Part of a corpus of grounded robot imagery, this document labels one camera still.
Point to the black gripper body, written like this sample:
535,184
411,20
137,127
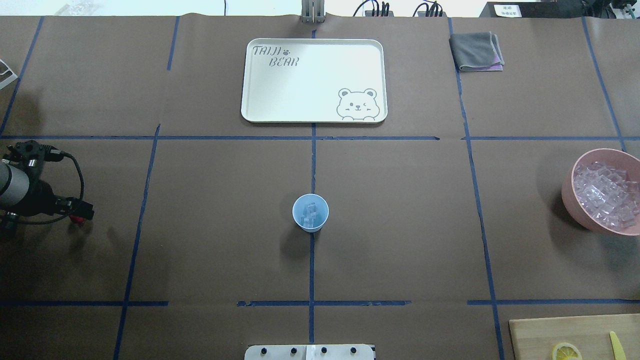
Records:
40,196

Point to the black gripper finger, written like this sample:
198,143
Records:
74,206

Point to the red strawberry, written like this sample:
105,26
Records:
78,220

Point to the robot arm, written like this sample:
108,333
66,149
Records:
11,194

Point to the blue plastic cup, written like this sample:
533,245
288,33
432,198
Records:
299,206

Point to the pile of ice cubes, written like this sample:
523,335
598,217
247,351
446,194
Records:
608,195

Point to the steel muddler black tip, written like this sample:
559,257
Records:
8,225

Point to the white bear tray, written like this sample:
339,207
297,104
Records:
314,80

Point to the grey folded cloth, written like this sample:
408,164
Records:
477,52

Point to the wooden cutting board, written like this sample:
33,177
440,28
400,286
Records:
535,338

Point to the lemon slices row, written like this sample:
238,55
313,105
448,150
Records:
565,351

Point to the pink bowl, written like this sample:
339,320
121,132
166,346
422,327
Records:
570,200

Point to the yellow plastic knife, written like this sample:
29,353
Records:
617,348

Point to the aluminium frame post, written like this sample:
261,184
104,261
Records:
313,11

